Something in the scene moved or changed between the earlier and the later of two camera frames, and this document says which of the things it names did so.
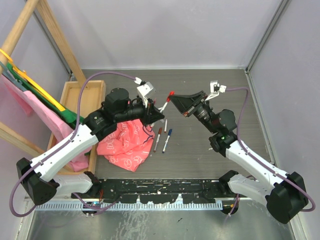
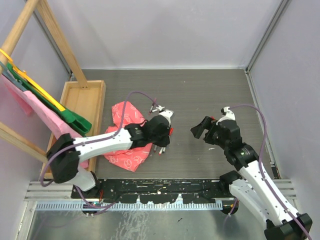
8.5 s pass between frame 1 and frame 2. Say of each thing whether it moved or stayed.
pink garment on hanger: stayed
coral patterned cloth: stayed
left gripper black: moved
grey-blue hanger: stayed
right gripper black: moved
